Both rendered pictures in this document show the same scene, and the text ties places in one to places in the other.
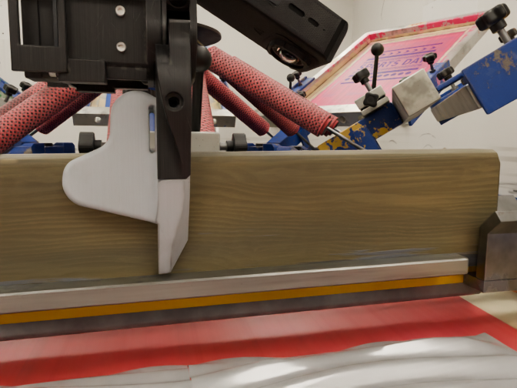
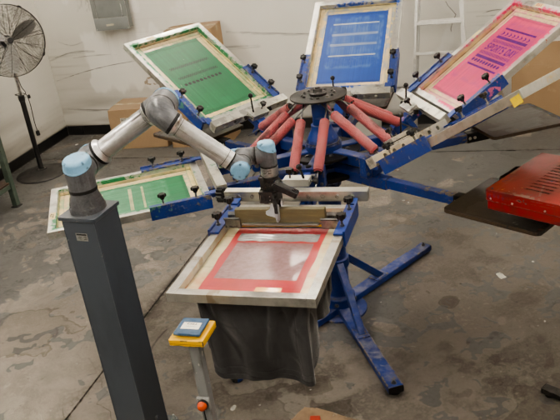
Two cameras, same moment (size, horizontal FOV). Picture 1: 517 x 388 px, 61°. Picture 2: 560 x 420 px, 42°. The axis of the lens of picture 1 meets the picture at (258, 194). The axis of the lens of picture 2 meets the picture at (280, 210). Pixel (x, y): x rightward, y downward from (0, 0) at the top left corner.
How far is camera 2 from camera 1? 2.96 m
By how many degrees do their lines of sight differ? 35
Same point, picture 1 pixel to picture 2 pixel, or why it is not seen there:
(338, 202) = (299, 215)
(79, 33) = (266, 198)
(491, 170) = (322, 211)
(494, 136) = not seen: outside the picture
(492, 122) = not seen: outside the picture
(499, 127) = not seen: outside the picture
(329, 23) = (293, 194)
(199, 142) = (303, 182)
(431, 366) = (304, 237)
